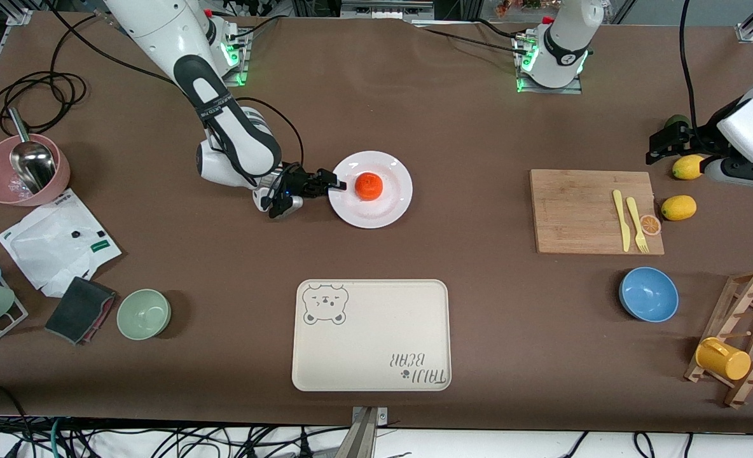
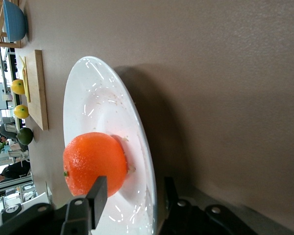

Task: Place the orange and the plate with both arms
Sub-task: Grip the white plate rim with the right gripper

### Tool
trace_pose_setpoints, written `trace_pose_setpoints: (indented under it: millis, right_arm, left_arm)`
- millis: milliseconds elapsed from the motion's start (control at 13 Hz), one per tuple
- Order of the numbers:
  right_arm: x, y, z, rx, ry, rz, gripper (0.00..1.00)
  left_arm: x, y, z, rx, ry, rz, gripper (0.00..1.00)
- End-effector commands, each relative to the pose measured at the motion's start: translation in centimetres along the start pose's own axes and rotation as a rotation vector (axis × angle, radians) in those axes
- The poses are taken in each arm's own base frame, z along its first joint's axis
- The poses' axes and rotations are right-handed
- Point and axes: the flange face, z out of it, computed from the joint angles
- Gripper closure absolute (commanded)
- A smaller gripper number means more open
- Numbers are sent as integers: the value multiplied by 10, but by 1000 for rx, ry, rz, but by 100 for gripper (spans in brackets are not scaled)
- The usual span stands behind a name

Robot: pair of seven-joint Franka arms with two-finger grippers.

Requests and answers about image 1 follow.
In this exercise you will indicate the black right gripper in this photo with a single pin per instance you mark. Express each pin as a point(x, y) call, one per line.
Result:
point(299, 182)

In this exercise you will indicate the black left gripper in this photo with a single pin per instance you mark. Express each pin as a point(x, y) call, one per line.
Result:
point(698, 137)

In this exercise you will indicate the orange mandarin fruit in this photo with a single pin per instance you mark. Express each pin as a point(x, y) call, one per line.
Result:
point(369, 186)

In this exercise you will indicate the white round plate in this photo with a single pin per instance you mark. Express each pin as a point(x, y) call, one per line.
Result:
point(383, 213)

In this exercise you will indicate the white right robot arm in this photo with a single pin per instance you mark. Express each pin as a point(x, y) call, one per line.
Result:
point(154, 32)

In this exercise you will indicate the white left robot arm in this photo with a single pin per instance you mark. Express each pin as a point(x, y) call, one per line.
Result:
point(561, 51)

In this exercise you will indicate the yellow lemon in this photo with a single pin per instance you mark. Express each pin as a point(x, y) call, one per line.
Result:
point(687, 168)
point(678, 208)

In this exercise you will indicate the yellow plastic fork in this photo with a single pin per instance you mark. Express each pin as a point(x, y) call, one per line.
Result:
point(635, 219)

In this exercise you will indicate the toy orange slice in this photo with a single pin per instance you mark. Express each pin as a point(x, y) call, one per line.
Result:
point(650, 225)

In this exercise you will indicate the yellow plastic knife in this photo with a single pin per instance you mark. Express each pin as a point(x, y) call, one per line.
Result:
point(622, 222)

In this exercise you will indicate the wooden cutting board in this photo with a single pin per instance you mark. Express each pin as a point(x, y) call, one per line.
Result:
point(580, 210)

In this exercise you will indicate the blue bowl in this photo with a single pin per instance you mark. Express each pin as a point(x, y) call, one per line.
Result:
point(649, 294)

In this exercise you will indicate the beige bear print tray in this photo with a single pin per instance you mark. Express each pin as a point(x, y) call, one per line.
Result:
point(376, 343)

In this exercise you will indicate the wooden cup rack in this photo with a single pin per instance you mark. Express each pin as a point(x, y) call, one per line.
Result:
point(748, 292)

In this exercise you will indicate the grey metal box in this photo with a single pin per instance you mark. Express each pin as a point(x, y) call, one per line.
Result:
point(386, 9)

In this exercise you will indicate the yellow mug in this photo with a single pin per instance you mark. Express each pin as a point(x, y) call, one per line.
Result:
point(723, 360)

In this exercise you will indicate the pale green bowl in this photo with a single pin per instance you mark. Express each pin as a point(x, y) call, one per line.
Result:
point(144, 314)

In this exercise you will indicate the dark grey folded cloth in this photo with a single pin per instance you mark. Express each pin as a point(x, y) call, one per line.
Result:
point(79, 310)

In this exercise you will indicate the white plastic bag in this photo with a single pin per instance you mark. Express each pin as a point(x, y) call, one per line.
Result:
point(49, 251)

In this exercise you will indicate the metal scoop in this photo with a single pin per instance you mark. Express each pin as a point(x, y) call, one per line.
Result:
point(33, 162)

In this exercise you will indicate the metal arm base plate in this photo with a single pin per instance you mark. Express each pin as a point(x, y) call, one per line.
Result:
point(240, 75)
point(573, 89)

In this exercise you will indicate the grey metal camera mount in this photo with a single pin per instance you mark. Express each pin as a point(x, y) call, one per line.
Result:
point(364, 439)

